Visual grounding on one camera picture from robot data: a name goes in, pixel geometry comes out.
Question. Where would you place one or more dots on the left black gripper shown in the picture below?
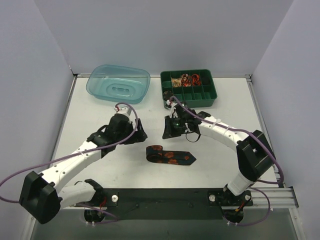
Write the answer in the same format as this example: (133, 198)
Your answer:
(135, 133)

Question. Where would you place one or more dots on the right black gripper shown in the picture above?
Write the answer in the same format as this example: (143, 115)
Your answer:
(172, 128)

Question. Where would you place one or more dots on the black orange floral necktie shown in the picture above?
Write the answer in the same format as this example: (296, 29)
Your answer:
(156, 154)

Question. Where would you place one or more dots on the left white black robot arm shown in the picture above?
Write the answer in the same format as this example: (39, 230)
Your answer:
(44, 194)

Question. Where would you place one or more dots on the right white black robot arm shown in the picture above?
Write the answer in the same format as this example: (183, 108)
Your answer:
(253, 152)

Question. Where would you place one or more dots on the dark rolled tie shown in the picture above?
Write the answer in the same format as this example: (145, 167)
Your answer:
(167, 95)

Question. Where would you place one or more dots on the beige patterned rolled tie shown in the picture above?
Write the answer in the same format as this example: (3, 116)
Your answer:
(176, 82)

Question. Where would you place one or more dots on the green compartment organizer tray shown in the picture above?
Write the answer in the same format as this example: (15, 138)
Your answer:
(194, 96)

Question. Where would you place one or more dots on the red black rolled tie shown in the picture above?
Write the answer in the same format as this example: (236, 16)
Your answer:
(186, 80)

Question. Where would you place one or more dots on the orange red rolled tie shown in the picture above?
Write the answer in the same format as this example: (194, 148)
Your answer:
(196, 80)

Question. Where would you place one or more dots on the teal transparent plastic tub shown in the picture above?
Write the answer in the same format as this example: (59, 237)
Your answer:
(118, 84)

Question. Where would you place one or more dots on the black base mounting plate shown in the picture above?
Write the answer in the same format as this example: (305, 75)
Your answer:
(165, 204)

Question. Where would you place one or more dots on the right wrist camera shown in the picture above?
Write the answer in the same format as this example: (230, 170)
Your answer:
(175, 110)

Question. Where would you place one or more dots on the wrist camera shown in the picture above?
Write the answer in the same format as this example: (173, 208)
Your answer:
(124, 110)
(175, 110)

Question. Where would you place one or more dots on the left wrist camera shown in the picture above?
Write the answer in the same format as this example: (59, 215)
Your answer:
(124, 110)

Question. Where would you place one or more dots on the aluminium extrusion rail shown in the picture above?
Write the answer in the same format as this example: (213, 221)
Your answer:
(279, 198)

